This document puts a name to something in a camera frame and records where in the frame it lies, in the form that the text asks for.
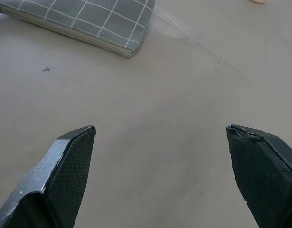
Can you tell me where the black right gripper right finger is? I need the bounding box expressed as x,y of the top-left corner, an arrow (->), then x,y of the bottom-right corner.
226,123 -> 292,228

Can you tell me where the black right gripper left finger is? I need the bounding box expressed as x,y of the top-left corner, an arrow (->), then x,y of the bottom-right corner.
0,125 -> 97,228

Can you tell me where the grey checked cloth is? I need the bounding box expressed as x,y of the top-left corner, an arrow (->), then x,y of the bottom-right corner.
0,0 -> 156,58

